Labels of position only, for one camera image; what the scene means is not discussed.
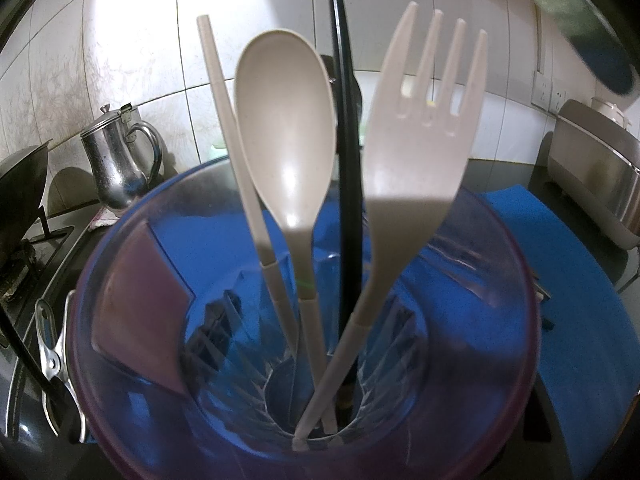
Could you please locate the black wok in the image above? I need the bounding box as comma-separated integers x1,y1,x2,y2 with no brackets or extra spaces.
0,139,55,261

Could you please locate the metal spring clamp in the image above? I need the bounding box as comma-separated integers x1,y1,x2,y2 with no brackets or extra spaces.
35,300,87,442

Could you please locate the beige plastic fork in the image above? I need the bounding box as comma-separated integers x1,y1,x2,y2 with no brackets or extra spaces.
292,1,489,453

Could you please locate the white cable conduit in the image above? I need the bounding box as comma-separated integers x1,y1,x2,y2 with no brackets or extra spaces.
536,7,547,73

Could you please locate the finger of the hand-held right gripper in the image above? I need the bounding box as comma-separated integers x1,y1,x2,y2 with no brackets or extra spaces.
492,0,638,95

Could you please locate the gas stove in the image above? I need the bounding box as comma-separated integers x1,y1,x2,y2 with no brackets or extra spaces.
0,220,78,361

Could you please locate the blue mat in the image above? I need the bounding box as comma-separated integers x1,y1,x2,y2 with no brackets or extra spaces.
145,185,640,480

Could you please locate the black cable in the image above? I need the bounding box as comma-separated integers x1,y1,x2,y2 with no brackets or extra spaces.
0,310,86,446

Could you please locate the purple transparent plastic cup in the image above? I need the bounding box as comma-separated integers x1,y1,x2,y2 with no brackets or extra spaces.
67,157,543,480

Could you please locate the beige plastic chopstick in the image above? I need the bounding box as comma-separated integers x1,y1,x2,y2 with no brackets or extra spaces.
196,14,311,361

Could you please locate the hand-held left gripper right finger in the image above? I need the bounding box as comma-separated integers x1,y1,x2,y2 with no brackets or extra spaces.
440,340,556,480

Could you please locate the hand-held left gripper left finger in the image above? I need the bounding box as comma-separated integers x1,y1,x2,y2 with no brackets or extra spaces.
91,220,197,397

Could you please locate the steel kettle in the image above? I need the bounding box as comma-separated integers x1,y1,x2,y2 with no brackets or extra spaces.
80,104,163,211

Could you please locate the white plastic container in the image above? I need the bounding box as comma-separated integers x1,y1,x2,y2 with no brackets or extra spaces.
590,96,632,128

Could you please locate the stainless steel appliance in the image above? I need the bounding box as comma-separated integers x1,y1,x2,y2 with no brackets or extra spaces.
547,99,640,251

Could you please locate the beige plastic spoon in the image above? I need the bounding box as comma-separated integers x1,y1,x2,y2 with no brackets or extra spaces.
234,30,341,435

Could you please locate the white wall socket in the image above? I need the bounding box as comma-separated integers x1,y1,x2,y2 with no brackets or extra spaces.
531,71,568,111

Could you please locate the pink cloth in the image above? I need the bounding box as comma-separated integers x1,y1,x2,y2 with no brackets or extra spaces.
90,207,121,233

